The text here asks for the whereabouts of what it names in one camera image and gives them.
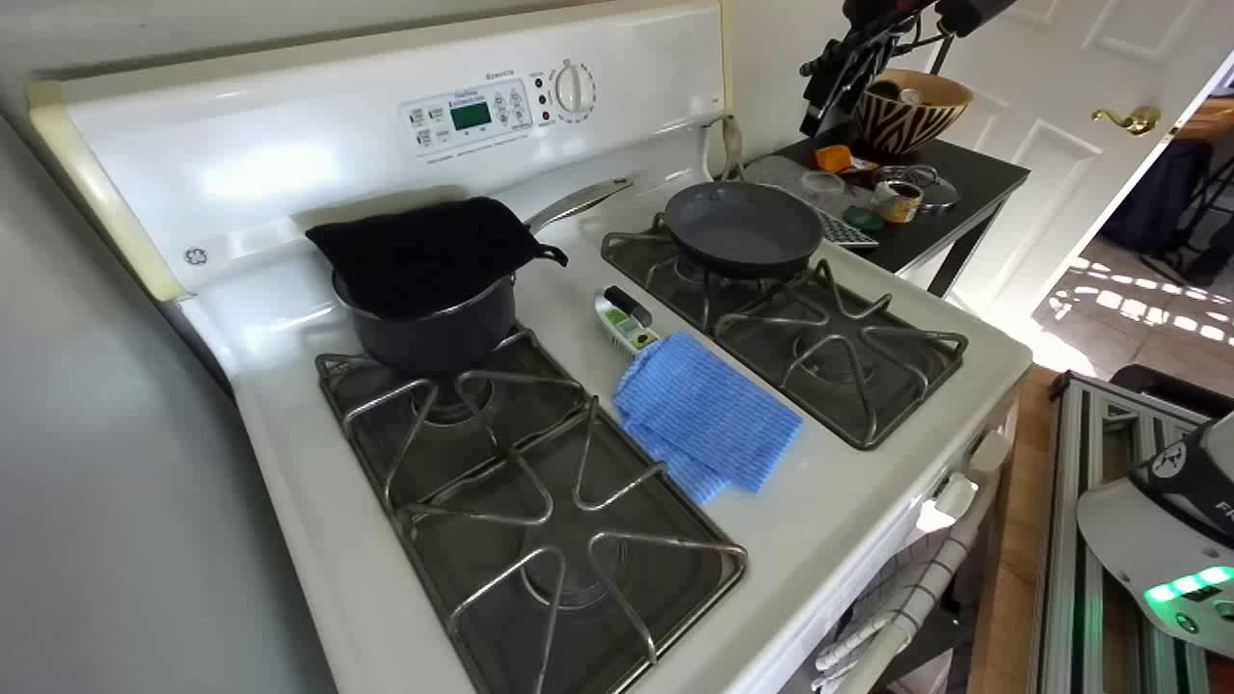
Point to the clear glass bowl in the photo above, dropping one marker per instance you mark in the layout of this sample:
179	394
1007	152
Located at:
933	184

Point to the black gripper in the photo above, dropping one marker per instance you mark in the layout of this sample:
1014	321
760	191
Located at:
893	22

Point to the grey refrigerator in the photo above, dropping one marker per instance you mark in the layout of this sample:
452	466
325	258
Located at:
115	450

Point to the white panel door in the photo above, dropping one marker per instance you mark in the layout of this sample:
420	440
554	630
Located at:
1025	196

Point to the striped hanging dish towel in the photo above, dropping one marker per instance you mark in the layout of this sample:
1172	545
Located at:
901	603

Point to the black grate under pot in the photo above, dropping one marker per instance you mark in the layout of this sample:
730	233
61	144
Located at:
514	513

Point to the blue striped cleaning towel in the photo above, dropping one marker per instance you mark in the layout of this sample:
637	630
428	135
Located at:
699	407

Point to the black side table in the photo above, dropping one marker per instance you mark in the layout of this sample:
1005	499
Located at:
985	179

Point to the dark frying pan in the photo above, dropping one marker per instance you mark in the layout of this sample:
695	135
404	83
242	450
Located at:
737	224

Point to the patterned woven bowl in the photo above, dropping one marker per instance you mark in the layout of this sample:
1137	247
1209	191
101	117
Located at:
906	117

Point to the white oven dial knob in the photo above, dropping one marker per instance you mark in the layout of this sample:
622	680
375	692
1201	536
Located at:
575	88

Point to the white gas stove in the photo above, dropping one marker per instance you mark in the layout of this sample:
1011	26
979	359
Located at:
771	513

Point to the small orange object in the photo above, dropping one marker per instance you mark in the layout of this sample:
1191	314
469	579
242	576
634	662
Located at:
835	161

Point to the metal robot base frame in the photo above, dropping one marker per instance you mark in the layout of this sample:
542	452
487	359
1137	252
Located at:
1064	543

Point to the green white kitchen thermometer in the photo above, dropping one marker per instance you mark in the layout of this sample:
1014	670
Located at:
622	321

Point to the black cooking pot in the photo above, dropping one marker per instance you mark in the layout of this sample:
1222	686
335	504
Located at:
426	337

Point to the black grate under pan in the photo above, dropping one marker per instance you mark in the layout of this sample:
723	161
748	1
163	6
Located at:
823	348

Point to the small round cup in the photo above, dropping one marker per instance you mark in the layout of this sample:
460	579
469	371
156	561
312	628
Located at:
904	201

